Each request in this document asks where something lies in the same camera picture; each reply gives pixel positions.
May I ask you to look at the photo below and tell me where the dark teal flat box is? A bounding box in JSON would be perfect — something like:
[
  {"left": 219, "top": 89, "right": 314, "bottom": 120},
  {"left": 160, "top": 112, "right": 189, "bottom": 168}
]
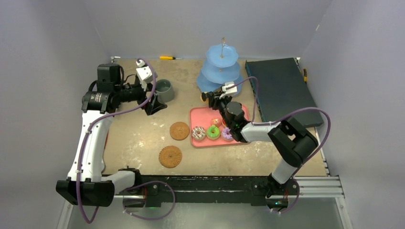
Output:
[{"left": 245, "top": 58, "right": 317, "bottom": 122}]

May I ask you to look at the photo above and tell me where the grey-green ceramic mug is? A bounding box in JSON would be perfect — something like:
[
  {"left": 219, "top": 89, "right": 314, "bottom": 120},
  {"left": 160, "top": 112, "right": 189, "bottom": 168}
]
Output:
[{"left": 155, "top": 79, "right": 175, "bottom": 103}]

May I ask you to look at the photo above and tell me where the yellow cupcake with cream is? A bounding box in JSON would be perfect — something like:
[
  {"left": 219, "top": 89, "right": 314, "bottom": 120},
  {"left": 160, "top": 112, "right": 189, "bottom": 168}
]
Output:
[{"left": 200, "top": 92, "right": 209, "bottom": 103}]

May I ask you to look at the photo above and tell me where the blue three-tier cake stand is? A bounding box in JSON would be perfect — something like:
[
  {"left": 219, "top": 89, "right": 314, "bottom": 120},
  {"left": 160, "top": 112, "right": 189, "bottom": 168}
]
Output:
[{"left": 196, "top": 37, "right": 243, "bottom": 93}]

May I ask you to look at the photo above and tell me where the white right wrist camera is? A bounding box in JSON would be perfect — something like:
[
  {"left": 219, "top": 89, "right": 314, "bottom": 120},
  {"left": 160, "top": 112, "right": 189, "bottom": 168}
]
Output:
[{"left": 219, "top": 81, "right": 238, "bottom": 99}]

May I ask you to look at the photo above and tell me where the chocolate drizzle white donut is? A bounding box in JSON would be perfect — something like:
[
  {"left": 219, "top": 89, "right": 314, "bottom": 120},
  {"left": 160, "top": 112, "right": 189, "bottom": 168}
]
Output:
[{"left": 191, "top": 126, "right": 206, "bottom": 141}]

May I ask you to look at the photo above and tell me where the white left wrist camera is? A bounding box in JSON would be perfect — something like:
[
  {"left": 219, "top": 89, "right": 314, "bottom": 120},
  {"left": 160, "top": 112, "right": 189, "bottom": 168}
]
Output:
[{"left": 136, "top": 59, "right": 153, "bottom": 92}]

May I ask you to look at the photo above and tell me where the yellow-handled screwdriver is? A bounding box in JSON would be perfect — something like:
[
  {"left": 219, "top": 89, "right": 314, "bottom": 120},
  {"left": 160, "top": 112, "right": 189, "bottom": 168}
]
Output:
[{"left": 159, "top": 56, "right": 182, "bottom": 60}]

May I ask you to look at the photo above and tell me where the woven rattan coaster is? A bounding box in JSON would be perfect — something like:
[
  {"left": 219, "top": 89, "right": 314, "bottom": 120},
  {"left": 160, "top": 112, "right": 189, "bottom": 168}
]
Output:
[
  {"left": 159, "top": 146, "right": 182, "bottom": 168},
  {"left": 169, "top": 122, "right": 190, "bottom": 140}
]

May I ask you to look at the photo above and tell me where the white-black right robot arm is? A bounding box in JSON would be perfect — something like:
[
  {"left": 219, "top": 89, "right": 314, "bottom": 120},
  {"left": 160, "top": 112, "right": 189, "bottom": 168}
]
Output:
[{"left": 201, "top": 92, "right": 319, "bottom": 194}]

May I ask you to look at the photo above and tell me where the purple frosted donut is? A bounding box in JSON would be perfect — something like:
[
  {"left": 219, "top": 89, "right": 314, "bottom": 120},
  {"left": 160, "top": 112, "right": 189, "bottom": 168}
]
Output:
[{"left": 221, "top": 127, "right": 234, "bottom": 141}]

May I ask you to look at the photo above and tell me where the upper woven rattan coaster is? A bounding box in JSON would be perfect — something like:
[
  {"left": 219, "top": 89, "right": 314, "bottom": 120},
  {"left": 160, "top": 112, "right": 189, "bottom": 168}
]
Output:
[{"left": 169, "top": 122, "right": 190, "bottom": 140}]

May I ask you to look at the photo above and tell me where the green frosted donut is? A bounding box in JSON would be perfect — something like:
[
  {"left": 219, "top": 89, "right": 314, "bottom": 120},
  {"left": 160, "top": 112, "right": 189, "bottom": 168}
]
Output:
[{"left": 205, "top": 125, "right": 221, "bottom": 140}]

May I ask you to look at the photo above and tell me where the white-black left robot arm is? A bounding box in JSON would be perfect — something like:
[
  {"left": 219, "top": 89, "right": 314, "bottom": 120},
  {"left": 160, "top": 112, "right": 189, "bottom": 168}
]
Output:
[{"left": 56, "top": 60, "right": 167, "bottom": 207}]

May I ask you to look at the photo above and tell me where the black aluminium base frame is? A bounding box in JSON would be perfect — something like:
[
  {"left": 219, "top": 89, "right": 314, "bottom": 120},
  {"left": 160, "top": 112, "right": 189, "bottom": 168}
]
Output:
[{"left": 64, "top": 175, "right": 345, "bottom": 209}]

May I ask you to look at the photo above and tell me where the pink rectangular tray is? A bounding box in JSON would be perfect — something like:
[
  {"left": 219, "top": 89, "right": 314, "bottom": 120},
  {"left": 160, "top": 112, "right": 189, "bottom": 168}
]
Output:
[{"left": 189, "top": 107, "right": 244, "bottom": 147}]

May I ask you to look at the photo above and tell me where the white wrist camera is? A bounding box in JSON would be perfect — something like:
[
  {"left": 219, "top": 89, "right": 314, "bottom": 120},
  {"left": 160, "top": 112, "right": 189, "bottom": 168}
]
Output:
[
  {"left": 219, "top": 81, "right": 238, "bottom": 99},
  {"left": 136, "top": 59, "right": 153, "bottom": 92}
]

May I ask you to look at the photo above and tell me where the lower woven rattan coaster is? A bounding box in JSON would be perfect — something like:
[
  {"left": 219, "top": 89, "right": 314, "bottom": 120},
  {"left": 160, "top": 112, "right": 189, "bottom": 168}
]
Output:
[{"left": 159, "top": 146, "right": 182, "bottom": 168}]

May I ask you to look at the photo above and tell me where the pink cupcake with cream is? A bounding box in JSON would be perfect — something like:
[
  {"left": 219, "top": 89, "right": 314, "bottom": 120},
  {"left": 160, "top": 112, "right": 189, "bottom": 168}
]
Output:
[{"left": 210, "top": 117, "right": 222, "bottom": 127}]

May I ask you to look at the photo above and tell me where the yellow tool at right wall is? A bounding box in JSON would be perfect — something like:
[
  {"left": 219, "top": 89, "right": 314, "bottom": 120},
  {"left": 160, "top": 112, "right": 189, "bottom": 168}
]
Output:
[{"left": 303, "top": 68, "right": 308, "bottom": 83}]

